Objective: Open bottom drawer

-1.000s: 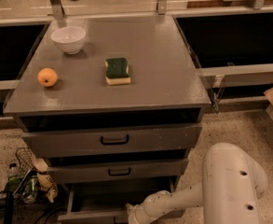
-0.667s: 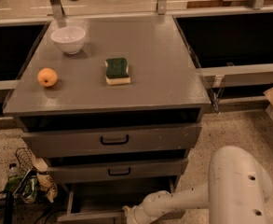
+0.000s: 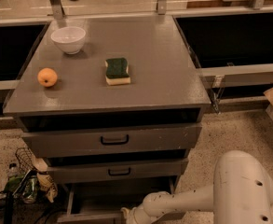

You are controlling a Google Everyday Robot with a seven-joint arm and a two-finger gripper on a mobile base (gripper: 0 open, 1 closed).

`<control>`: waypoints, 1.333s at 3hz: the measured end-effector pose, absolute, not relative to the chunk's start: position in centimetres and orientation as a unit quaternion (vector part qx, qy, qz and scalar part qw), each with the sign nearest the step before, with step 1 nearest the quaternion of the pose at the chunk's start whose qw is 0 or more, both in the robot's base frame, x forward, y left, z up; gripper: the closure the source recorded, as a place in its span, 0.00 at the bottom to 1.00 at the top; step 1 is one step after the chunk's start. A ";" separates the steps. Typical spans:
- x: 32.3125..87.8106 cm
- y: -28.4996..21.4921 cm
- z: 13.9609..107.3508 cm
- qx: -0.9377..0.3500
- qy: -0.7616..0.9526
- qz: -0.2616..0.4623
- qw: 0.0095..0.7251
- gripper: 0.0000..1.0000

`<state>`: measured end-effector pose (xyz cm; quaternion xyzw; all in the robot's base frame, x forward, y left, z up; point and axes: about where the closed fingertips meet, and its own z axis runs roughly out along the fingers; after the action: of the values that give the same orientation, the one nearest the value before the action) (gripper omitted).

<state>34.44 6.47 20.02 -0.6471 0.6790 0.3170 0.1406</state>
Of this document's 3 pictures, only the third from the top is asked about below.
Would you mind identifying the grey bottom drawer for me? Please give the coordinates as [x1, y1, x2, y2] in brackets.
[57, 176, 177, 224]

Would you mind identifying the grey drawer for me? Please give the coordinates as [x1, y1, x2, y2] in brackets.
[57, 176, 177, 224]
[22, 124, 202, 158]
[48, 159, 188, 184]

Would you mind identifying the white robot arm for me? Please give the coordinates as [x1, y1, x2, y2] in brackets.
[121, 150, 273, 224]

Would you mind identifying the grey drawer cabinet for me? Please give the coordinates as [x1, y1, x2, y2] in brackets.
[4, 16, 210, 189]

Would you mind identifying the grey top drawer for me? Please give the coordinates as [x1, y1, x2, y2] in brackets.
[22, 124, 202, 158]

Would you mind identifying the grey middle drawer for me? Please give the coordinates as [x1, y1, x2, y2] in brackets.
[48, 159, 188, 184]

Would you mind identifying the green yellow sponge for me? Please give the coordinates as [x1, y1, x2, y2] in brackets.
[105, 58, 130, 86]

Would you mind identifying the white ceramic bowl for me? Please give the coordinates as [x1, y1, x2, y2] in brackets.
[50, 26, 86, 54]

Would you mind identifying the orange fruit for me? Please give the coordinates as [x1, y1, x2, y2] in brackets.
[37, 68, 58, 88]

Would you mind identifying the green snack bag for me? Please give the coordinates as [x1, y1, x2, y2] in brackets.
[21, 175, 39, 204]

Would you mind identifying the clear plastic bottle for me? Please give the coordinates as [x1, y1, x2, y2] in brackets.
[7, 163, 19, 179]

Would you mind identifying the metal bracket left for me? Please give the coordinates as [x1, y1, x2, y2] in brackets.
[49, 0, 64, 20]

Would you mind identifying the black wire basket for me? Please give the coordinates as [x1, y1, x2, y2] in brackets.
[15, 147, 34, 172]

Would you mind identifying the black cable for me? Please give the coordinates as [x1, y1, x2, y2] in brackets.
[33, 203, 62, 224]

